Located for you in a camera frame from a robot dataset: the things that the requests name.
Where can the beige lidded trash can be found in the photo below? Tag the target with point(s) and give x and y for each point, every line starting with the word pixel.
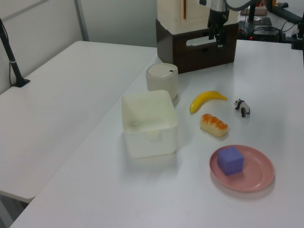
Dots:
pixel 161 83

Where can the open cream plastic bin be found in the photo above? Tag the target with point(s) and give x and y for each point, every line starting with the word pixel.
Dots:
pixel 152 147

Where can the brown cardboard box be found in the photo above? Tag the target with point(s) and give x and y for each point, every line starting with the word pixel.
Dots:
pixel 261 10

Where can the black upright post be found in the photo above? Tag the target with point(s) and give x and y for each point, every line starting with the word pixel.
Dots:
pixel 251 13

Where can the black electronics box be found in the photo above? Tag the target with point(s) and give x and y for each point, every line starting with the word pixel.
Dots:
pixel 263 35

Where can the black clamp mount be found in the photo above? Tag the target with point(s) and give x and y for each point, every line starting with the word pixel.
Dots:
pixel 298 38

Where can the dark brown wooden cabinet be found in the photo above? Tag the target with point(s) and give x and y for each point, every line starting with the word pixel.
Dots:
pixel 164 47

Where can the yellow toy banana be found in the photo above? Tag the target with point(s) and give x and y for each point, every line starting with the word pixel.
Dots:
pixel 202 99

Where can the pink plate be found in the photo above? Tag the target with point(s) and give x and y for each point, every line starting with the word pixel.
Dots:
pixel 259 171

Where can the panda figurine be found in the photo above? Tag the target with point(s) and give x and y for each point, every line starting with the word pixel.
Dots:
pixel 243 108

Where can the black camera stand pole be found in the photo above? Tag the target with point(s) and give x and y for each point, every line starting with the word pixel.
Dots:
pixel 14 69

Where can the purple cube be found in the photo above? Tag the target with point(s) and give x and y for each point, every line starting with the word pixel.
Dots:
pixel 230 161

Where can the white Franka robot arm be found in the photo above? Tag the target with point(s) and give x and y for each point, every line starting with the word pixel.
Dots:
pixel 217 4

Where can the toy bread orange topping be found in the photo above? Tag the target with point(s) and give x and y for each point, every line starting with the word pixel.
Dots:
pixel 213 127

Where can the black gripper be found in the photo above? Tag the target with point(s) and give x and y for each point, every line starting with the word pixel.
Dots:
pixel 216 17

